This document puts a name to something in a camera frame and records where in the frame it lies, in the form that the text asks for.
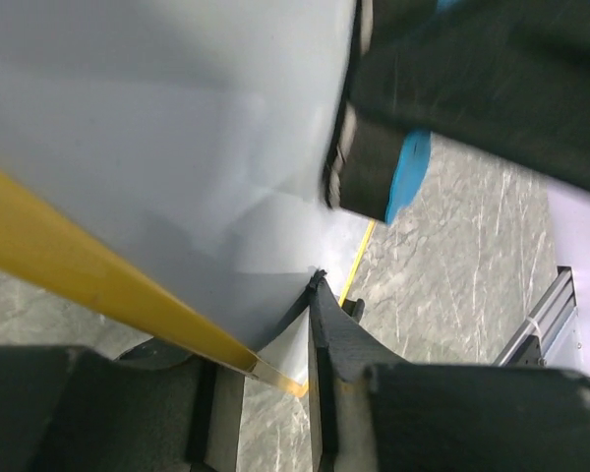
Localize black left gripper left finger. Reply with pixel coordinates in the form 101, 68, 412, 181
0, 346, 244, 471

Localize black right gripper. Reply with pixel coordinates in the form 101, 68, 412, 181
324, 1, 590, 222

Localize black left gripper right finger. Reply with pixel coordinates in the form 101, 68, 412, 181
308, 271, 590, 471

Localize yellow framed whiteboard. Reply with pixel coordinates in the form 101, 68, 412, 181
0, 1, 372, 396

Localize black left stand foot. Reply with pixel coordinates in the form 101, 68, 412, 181
341, 299, 365, 324

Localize aluminium right side rail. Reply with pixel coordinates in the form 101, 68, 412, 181
494, 266, 582, 370

